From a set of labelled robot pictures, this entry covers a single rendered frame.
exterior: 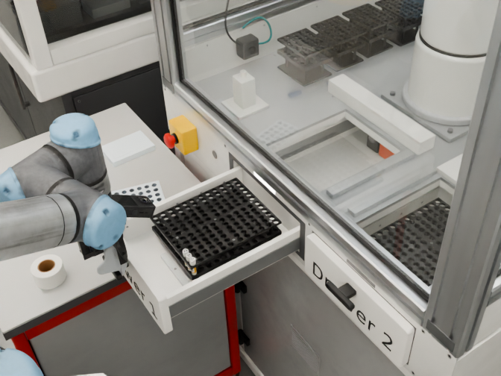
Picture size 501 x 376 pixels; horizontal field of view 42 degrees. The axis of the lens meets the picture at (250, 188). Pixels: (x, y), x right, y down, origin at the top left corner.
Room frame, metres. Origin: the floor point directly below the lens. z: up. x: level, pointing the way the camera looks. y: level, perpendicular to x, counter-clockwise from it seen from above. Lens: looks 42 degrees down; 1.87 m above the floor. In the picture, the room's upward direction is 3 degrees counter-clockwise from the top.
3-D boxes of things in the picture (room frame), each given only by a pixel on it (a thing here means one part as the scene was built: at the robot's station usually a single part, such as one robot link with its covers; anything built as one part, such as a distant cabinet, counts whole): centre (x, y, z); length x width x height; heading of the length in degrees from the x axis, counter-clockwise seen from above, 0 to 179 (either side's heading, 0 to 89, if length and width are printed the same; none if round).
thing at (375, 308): (0.79, -0.19, 0.87); 0.29 x 0.02 x 0.11; 32
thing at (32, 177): (0.77, 0.33, 1.20); 0.11 x 0.11 x 0.08; 52
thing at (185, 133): (1.33, 0.17, 0.88); 0.07 x 0.05 x 0.07; 32
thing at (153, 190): (1.19, 0.28, 0.78); 0.12 x 0.08 x 0.04; 107
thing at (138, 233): (1.00, 0.07, 0.86); 0.40 x 0.26 x 0.06; 122
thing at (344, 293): (0.78, -0.17, 0.91); 0.07 x 0.04 x 0.01; 32
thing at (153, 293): (0.89, 0.25, 0.87); 0.29 x 0.02 x 0.11; 32
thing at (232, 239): (0.99, 0.08, 0.87); 0.22 x 0.18 x 0.06; 122
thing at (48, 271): (0.97, 0.46, 0.78); 0.07 x 0.07 x 0.04
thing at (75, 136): (0.86, 0.29, 1.20); 0.09 x 0.08 x 0.11; 142
